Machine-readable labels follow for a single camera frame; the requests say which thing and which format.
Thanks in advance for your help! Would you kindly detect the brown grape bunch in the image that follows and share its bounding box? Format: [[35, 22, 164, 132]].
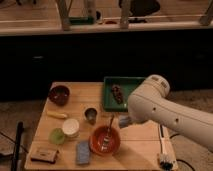
[[111, 84, 123, 104]]

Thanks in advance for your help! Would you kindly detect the yellow banana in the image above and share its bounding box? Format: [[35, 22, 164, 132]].
[[46, 111, 68, 119]]

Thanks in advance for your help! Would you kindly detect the dark red bowl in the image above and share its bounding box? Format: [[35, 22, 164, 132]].
[[48, 85, 70, 106]]

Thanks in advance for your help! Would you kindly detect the white dish brush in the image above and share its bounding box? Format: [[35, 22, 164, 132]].
[[158, 125, 173, 171]]

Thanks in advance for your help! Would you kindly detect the metal fork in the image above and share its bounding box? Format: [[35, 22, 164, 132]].
[[101, 115, 115, 151]]

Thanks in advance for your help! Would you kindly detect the black floor cable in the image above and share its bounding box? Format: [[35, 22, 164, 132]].
[[169, 132, 213, 171]]

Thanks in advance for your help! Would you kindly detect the black stand post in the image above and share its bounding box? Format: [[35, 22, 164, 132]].
[[11, 122, 24, 171]]

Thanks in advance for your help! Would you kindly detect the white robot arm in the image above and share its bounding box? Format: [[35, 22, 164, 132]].
[[127, 74, 213, 152]]

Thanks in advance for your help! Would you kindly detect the green plastic tray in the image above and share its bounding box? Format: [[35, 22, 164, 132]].
[[102, 76, 145, 112]]

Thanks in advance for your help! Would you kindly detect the brown wooden block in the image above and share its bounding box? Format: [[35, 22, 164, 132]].
[[30, 147, 59, 164]]

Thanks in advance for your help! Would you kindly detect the orange bowl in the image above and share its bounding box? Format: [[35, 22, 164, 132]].
[[89, 125, 121, 156]]

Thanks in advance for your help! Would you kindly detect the blue sponge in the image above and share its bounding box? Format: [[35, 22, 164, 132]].
[[76, 140, 90, 165]]

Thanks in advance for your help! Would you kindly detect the white cup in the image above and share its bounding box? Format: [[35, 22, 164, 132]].
[[62, 118, 80, 137]]

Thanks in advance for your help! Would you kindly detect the metal cup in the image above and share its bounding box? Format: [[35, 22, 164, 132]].
[[85, 108, 97, 125]]

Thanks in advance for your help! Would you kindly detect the grey towel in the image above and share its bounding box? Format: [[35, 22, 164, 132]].
[[118, 115, 131, 129]]

